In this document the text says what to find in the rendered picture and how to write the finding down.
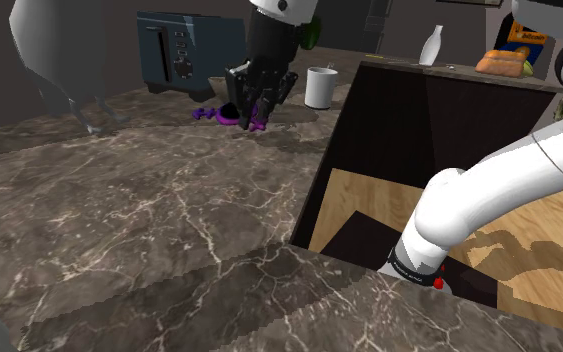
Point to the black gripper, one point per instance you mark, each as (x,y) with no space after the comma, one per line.
(273,46)

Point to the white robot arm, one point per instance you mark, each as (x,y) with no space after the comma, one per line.
(495,190)

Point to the purple toy figure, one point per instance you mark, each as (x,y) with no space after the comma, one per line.
(225,115)

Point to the white mug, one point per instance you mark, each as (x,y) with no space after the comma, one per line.
(320,90)

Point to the blue toaster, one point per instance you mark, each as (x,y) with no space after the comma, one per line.
(198,53)

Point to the green bottle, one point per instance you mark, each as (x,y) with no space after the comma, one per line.
(312,36)

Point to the dark counter cabinet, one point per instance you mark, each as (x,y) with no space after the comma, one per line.
(398,126)

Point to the white bottle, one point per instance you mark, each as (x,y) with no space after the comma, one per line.
(430,48)

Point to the grey figure with legs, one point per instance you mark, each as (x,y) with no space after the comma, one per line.
(52,48)

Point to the orange bread loaf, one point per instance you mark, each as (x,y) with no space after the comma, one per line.
(500,62)

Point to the orange and blue box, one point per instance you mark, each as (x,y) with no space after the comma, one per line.
(529,39)

